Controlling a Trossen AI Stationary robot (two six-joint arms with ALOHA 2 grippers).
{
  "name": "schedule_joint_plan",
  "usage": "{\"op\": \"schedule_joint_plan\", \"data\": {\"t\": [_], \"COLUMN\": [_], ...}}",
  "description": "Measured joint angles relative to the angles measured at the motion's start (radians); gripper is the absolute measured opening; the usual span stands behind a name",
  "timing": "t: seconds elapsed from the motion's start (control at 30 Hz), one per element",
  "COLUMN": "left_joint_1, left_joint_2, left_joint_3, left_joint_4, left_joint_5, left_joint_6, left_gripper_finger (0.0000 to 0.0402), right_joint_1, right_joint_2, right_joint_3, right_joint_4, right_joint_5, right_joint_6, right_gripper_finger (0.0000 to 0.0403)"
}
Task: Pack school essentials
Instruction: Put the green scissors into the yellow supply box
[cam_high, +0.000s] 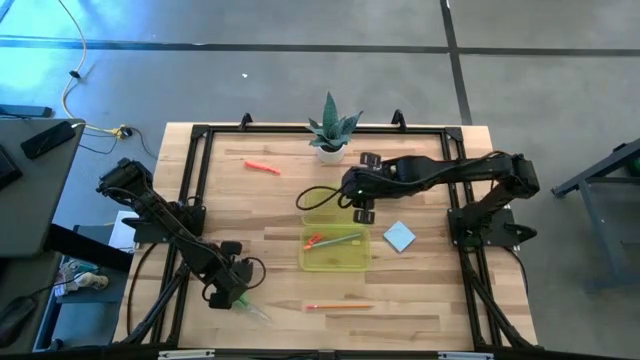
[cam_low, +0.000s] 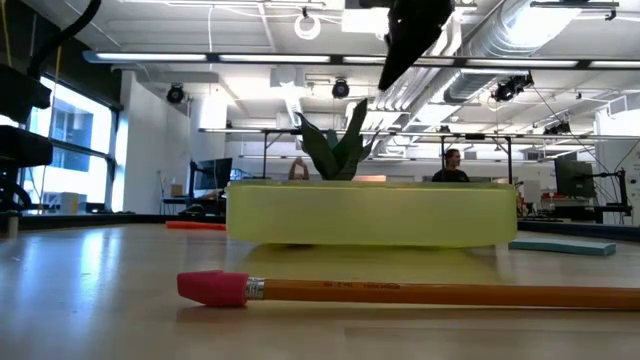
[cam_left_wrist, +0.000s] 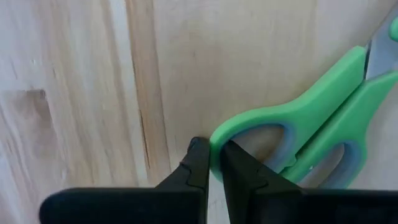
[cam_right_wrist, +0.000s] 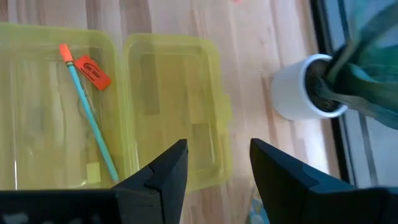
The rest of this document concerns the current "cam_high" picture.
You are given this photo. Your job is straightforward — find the silver table bracket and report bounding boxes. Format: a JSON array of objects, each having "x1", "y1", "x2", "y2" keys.
[
  {"x1": 158, "y1": 349, "x2": 216, "y2": 360},
  {"x1": 438, "y1": 351, "x2": 495, "y2": 360}
]

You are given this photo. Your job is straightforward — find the white paper sheet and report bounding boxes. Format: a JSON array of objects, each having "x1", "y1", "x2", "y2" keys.
[{"x1": 108, "y1": 209, "x2": 139, "y2": 250}]

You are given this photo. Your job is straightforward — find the grey desk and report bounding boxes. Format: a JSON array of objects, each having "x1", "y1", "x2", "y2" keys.
[{"x1": 0, "y1": 118, "x2": 86, "y2": 259}]

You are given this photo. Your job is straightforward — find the orange pencil pink eraser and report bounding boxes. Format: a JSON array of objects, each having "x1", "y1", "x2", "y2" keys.
[{"x1": 305, "y1": 302, "x2": 375, "y2": 311}]

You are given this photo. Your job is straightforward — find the black aluminium table frame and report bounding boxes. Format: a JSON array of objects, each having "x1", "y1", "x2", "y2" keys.
[{"x1": 114, "y1": 110, "x2": 539, "y2": 351}]

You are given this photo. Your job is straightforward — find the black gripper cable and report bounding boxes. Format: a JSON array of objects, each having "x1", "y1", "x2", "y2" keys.
[
  {"x1": 295, "y1": 185, "x2": 352, "y2": 212},
  {"x1": 243, "y1": 256, "x2": 267, "y2": 291}
]

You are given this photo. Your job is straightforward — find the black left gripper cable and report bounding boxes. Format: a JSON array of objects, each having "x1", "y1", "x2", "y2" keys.
[{"x1": 243, "y1": 256, "x2": 267, "y2": 291}]

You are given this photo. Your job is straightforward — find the black phone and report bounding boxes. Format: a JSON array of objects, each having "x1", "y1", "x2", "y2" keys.
[{"x1": 20, "y1": 120, "x2": 77, "y2": 160}]

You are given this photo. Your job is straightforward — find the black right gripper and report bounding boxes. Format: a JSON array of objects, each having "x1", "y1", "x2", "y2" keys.
[{"x1": 341, "y1": 151, "x2": 396, "y2": 225}]

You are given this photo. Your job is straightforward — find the blue sticky note pad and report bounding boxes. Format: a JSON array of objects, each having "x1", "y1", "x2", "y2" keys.
[{"x1": 382, "y1": 220, "x2": 417, "y2": 254}]

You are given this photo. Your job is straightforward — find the dark computer mouse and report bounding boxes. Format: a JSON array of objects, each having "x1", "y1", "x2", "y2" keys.
[{"x1": 0, "y1": 295, "x2": 37, "y2": 346}]

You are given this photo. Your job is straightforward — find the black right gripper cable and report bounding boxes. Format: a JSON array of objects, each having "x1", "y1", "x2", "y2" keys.
[{"x1": 295, "y1": 185, "x2": 352, "y2": 212}]

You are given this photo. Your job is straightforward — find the green translucent pencil case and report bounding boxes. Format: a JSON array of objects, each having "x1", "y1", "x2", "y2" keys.
[{"x1": 298, "y1": 185, "x2": 372, "y2": 273}]

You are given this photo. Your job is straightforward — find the green handled scissors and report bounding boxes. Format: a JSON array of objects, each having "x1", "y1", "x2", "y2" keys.
[{"x1": 233, "y1": 293, "x2": 273, "y2": 323}]

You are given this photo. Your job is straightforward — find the green succulent plant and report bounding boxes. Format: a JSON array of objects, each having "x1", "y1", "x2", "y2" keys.
[{"x1": 305, "y1": 91, "x2": 364, "y2": 151}]

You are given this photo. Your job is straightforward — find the grey-blue metal cart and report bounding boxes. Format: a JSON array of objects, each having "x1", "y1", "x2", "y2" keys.
[{"x1": 551, "y1": 138, "x2": 640, "y2": 294}]

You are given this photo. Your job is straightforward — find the small pale toy figure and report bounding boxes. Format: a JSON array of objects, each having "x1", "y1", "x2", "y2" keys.
[{"x1": 57, "y1": 259, "x2": 110, "y2": 296}]

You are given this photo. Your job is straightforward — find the white plant pot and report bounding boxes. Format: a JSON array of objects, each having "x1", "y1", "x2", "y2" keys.
[{"x1": 316, "y1": 143, "x2": 346, "y2": 165}]

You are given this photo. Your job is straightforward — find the cream floor cable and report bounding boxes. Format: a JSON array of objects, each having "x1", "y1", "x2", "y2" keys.
[{"x1": 58, "y1": 0, "x2": 126, "y2": 136}]

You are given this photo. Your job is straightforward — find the orange pen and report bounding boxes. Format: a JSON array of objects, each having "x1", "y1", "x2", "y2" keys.
[{"x1": 244, "y1": 160, "x2": 282, "y2": 176}]

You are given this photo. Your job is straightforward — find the black keyboard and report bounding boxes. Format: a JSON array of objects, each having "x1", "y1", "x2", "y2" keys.
[{"x1": 0, "y1": 144, "x2": 24, "y2": 190}]

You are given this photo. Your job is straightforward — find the black flat bar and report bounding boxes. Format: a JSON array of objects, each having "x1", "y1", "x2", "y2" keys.
[{"x1": 0, "y1": 103, "x2": 54, "y2": 119}]

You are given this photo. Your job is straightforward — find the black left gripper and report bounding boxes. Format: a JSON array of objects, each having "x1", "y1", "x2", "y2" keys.
[{"x1": 201, "y1": 240, "x2": 255, "y2": 310}]

